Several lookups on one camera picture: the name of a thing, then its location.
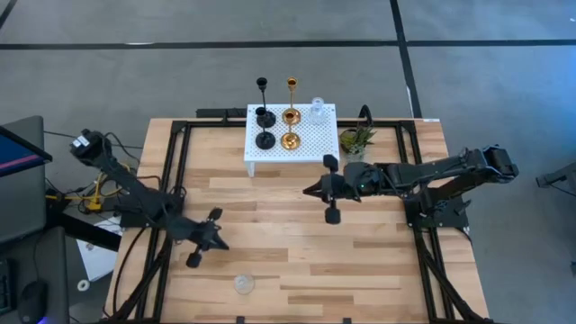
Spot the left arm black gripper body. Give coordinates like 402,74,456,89
184,207,224,269

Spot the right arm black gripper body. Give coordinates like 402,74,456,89
319,154,348,225

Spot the short gold candlestick holder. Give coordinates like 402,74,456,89
280,110,302,151

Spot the clear glass candlestick holder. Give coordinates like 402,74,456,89
308,96,329,126
232,273,257,296

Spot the short black candlestick holder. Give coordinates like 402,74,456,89
255,106,276,151

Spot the tall gold candlestick holder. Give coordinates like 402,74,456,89
282,76,302,126

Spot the tall black candlestick holder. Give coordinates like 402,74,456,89
255,76,277,129

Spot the white perforated metal shelf riser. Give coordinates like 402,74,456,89
244,103,341,179

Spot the small potted green plant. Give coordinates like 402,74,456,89
338,124,377,163

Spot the white paper sheet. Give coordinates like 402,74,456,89
75,215,123,283

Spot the black power strip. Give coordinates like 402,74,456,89
195,107,248,120

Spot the black side desk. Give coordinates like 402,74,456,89
0,209,123,324

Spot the black computer mouse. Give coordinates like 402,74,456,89
17,279,50,324

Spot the grey laptop with blue screen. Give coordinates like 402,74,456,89
0,115,53,244

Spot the yellow cable bundle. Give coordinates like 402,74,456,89
44,162,136,213

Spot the black aluminium table frame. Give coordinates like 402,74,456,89
107,117,496,324

